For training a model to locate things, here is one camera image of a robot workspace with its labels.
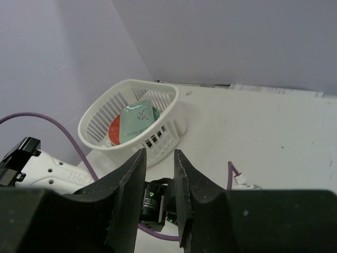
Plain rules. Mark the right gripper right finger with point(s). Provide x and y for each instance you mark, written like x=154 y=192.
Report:
x=212 y=219

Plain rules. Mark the white plastic dish bin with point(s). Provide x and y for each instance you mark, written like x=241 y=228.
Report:
x=159 y=139

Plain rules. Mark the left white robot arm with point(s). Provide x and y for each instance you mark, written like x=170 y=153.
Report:
x=26 y=165

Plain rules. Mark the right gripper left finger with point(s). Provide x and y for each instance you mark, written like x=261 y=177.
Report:
x=101 y=217

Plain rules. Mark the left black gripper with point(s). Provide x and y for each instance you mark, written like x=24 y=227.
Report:
x=159 y=204

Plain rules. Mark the light green rectangular plate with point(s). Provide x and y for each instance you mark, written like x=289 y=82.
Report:
x=135 y=119

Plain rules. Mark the red and teal floral plate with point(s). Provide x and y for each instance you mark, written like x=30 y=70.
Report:
x=114 y=131

